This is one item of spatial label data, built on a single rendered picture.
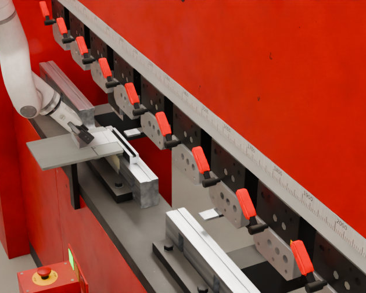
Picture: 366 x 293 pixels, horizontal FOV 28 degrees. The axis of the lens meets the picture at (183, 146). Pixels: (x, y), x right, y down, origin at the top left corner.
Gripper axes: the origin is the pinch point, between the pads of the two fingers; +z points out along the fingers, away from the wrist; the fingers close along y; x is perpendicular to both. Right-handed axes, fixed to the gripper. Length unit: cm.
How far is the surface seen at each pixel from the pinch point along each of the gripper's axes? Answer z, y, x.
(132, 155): 10.3, -13.0, -6.3
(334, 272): -12, -117, -26
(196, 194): 134, 100, 0
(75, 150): -0.6, -4.4, 5.2
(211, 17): -38, -70, -46
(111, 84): -14.9, -16.7, -18.4
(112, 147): 6.6, -7.1, -3.3
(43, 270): 1.4, -34.8, 32.5
